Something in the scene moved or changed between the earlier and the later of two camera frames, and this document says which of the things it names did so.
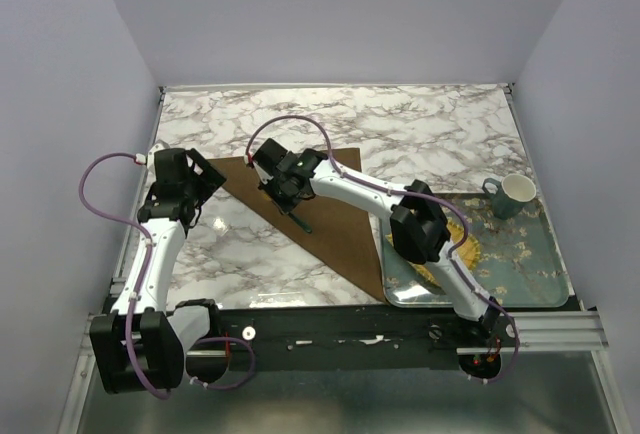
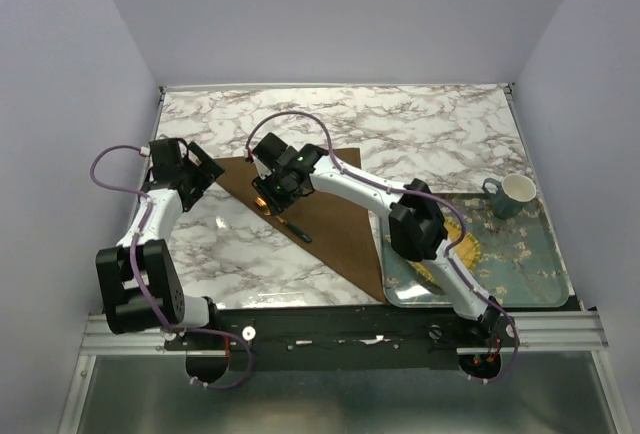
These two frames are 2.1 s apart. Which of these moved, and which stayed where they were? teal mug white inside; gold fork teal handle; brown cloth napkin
Moved: gold fork teal handle
Stayed: brown cloth napkin; teal mug white inside
